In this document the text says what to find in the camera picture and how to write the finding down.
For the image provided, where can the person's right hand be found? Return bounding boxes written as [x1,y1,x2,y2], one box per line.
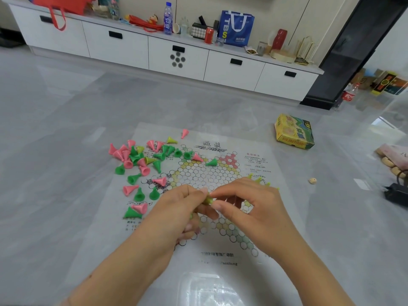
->
[209,177,303,262]

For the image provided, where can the person's left hand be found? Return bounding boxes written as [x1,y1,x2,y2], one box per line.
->
[135,184,220,271]

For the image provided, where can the yellow-green cone game pieces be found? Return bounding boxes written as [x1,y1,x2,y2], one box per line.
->
[247,173,280,192]

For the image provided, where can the checkers board sheet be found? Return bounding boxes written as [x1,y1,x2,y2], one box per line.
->
[68,122,303,306]

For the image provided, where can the pile of mixed cone pieces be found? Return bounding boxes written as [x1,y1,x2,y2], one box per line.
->
[108,129,219,220]

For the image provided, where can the person's left forearm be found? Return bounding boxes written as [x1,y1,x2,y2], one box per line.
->
[60,231,170,306]

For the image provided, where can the clear plastic tray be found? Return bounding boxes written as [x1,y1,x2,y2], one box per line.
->
[177,272,246,306]

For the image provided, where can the yellow green cardboard box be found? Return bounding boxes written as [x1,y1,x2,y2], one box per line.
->
[275,113,315,150]

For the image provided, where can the black power adapter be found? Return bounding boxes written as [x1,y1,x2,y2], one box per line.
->
[384,183,408,207]

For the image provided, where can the pink book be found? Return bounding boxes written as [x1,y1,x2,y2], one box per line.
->
[377,144,408,169]

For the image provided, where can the red-label cola bottle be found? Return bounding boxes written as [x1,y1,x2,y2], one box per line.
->
[341,82,359,102]

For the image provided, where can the round wooden box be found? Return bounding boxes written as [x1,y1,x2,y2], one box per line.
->
[270,49,296,63]

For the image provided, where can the white TV cabinet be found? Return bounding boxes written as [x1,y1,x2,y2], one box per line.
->
[8,0,324,102]

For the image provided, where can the red vase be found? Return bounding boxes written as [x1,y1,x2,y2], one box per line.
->
[271,28,288,51]

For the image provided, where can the black glass cabinet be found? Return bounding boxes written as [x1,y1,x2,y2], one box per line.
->
[301,0,408,111]

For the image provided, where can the yellow black carton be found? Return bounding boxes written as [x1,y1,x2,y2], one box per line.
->
[371,71,408,96]

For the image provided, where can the blue tote bag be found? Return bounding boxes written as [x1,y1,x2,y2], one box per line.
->
[218,10,255,47]

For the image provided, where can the black white checkered box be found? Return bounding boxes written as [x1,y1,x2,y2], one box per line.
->
[191,23,207,39]

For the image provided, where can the red folded umbrella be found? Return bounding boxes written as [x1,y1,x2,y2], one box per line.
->
[125,14,165,32]

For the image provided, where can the blue-label water bottle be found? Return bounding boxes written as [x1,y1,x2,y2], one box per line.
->
[163,1,173,35]

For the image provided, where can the black floor mat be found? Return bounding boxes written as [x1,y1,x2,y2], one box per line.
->
[0,36,26,49]

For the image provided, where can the red fabric bag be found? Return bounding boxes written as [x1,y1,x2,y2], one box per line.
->
[31,0,96,31]

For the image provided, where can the gold wire rack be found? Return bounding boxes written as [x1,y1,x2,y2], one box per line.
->
[295,36,316,66]

